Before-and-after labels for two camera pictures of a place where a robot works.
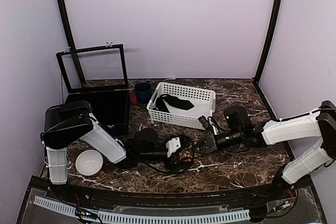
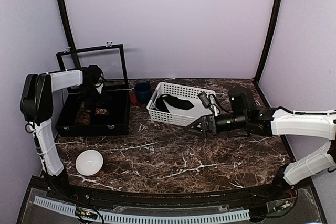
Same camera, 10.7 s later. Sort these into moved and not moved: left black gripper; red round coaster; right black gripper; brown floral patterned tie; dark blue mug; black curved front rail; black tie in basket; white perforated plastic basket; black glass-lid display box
Moved: left black gripper; right black gripper; brown floral patterned tie
Not moved: red round coaster; black glass-lid display box; dark blue mug; black tie in basket; black curved front rail; white perforated plastic basket
